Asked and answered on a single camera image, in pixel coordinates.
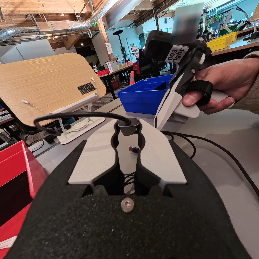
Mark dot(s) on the person's right hand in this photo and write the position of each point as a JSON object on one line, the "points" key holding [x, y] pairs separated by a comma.
{"points": [[228, 76]]}

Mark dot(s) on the black floor lamp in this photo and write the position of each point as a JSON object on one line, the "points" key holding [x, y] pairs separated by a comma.
{"points": [[118, 32]]}

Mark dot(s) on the wooden book stand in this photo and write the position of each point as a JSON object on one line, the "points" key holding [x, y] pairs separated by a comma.
{"points": [[46, 81]]}

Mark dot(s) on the orange traffic cone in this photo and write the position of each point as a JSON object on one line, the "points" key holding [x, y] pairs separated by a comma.
{"points": [[132, 80]]}

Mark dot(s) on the metal ventilation duct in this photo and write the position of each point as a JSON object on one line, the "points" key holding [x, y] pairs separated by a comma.
{"points": [[12, 33]]}

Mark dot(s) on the red plastic bin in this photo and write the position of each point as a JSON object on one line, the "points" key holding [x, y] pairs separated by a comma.
{"points": [[12, 161]]}

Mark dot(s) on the black bin divider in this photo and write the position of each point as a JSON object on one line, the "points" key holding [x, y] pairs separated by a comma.
{"points": [[14, 198], [160, 86]]}

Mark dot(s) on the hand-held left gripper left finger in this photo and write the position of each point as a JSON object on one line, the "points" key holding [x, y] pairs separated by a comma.
{"points": [[95, 157]]}

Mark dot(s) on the small red bin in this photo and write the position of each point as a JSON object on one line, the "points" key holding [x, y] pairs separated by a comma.
{"points": [[103, 72]]}

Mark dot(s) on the person's right forearm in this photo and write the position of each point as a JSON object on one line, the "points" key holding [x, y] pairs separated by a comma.
{"points": [[253, 101]]}

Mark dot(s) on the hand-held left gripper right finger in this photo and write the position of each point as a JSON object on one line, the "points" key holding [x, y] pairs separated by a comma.
{"points": [[161, 157]]}

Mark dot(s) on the grey USB hub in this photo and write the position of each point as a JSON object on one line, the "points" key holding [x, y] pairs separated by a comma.
{"points": [[127, 129]]}

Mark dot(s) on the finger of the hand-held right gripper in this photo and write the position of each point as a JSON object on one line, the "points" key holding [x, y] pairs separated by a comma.
{"points": [[170, 107]]}

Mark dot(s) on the yellow plastic bin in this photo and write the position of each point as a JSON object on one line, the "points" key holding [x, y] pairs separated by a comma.
{"points": [[220, 42]]}

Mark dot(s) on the blue plastic bin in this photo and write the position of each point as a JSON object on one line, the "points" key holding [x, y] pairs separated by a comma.
{"points": [[139, 101]]}

